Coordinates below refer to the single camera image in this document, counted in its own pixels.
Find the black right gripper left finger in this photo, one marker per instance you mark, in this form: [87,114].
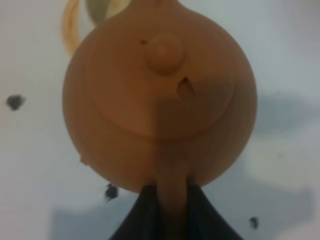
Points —
[143,221]

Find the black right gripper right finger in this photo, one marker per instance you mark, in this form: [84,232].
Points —
[200,219]

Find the brown clay teapot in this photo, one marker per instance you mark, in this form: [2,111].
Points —
[157,94]

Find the orange far coaster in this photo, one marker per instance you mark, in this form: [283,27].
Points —
[69,26]

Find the white far teacup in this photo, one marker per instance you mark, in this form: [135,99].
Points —
[101,10]

